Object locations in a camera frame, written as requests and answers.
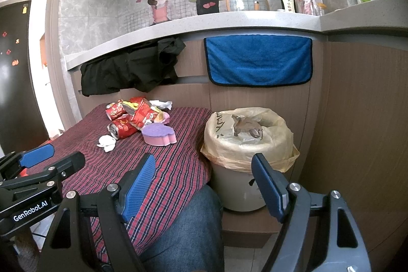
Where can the white trash bin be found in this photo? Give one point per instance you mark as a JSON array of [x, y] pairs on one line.
[[238, 191]]

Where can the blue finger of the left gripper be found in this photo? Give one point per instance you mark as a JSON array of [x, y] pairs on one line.
[[36, 156]]

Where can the blue towel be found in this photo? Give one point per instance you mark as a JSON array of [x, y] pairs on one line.
[[259, 60]]

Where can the black refrigerator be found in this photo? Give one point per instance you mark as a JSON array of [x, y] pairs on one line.
[[22, 126]]

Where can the black cloth on counter edge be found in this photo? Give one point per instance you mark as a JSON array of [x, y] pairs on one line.
[[142, 67]]

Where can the white crumpled paper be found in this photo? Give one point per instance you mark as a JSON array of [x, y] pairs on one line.
[[162, 105]]

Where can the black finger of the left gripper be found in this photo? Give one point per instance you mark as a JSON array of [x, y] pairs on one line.
[[68, 165]]

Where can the jeans leg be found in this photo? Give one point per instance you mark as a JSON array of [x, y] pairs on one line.
[[194, 241]]

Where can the white crumpled tissue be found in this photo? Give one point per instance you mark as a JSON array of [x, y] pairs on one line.
[[107, 143]]

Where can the red snack wrapper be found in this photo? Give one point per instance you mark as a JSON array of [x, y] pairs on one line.
[[141, 112]]

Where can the beige bin liner bag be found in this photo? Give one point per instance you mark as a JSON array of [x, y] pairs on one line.
[[233, 137]]

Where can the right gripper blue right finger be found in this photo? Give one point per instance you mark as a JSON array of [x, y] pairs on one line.
[[272, 185]]

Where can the crushed red soda can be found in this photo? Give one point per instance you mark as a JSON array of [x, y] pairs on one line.
[[121, 129]]

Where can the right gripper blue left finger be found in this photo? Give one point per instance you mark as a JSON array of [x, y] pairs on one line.
[[134, 186]]

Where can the red plaid tablecloth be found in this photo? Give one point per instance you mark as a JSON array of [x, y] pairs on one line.
[[180, 169]]

